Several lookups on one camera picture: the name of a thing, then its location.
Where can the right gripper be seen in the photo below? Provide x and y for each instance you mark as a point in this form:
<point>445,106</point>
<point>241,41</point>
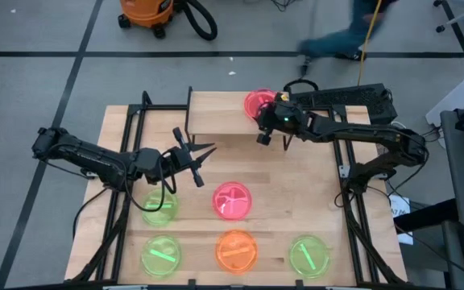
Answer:
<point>286,118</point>

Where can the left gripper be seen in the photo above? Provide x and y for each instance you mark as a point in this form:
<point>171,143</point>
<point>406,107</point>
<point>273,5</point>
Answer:
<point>179,159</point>

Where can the small pink translucent plate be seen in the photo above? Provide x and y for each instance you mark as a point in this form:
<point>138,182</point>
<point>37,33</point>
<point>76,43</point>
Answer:
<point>252,102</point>

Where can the large pink translucent plate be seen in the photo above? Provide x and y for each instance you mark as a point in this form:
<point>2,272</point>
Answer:
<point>232,201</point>

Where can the large green translucent plate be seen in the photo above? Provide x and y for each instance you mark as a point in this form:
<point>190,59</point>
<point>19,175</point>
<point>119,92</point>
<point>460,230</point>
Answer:
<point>161,255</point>
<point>155,217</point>
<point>308,258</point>

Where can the orange translucent plate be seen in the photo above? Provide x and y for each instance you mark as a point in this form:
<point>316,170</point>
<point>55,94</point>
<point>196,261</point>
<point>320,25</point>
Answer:
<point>236,251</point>

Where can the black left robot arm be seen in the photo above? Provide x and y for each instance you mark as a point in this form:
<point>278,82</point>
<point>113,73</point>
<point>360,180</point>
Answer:
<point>91,157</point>

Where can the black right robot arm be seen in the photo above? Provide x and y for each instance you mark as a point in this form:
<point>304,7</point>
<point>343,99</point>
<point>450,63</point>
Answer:
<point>361,135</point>

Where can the wooden shelf with black legs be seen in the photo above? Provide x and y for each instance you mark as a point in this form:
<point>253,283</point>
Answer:
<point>216,113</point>

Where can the person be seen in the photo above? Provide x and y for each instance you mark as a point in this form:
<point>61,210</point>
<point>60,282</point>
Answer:
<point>336,40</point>

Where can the orange shop vacuum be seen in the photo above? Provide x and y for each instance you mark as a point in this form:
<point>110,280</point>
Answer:
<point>145,12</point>

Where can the white paper sheet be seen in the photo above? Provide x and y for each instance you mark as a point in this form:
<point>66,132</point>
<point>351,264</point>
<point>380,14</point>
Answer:
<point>401,205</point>

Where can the office chair base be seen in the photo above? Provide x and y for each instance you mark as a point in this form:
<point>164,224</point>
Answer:
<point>461,14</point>

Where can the black aluminium table frame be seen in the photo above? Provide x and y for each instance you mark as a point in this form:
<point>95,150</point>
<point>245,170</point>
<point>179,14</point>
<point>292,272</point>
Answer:
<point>155,107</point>

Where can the silver mounting bracket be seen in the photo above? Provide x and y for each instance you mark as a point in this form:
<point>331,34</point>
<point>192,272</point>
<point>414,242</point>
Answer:
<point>345,171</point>
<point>89,174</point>

